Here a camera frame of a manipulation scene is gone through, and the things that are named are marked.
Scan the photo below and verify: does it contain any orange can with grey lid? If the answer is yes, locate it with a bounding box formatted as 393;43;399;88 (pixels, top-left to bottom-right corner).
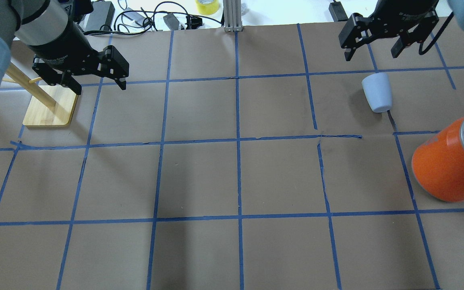
411;117;464;203

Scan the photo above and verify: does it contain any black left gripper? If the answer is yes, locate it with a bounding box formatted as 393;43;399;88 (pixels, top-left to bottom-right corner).
28;27;130;95

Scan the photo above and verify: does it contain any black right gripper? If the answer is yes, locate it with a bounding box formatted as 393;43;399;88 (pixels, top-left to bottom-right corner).
339;0;439;61

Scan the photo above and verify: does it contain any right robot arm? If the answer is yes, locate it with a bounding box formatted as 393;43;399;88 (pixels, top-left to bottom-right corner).
338;0;464;61

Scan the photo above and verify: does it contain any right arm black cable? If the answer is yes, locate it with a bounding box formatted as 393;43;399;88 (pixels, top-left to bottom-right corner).
419;12;455;55

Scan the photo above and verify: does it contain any wooden cup stand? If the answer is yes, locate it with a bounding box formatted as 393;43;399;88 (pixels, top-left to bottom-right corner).
2;62;79;127

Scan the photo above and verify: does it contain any black power adapter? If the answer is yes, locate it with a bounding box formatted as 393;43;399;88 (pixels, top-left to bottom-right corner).
328;0;349;22

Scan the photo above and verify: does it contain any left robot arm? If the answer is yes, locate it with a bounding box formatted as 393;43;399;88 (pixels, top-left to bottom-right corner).
0;0;129;94

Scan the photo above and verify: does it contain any black power brick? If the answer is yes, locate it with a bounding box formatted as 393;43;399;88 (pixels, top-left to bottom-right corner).
83;0;115;31

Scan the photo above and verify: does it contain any yellow tape roll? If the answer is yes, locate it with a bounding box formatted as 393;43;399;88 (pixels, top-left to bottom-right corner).
195;0;220;15

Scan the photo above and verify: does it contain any aluminium frame post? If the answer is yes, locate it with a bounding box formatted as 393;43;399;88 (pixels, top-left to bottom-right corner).
223;0;243;32

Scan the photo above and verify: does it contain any light blue plastic cup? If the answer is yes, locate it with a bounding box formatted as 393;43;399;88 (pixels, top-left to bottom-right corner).
361;72;393;113

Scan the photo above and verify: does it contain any black cable bundle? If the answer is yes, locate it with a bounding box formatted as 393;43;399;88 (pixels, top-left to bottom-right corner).
80;0;223;37

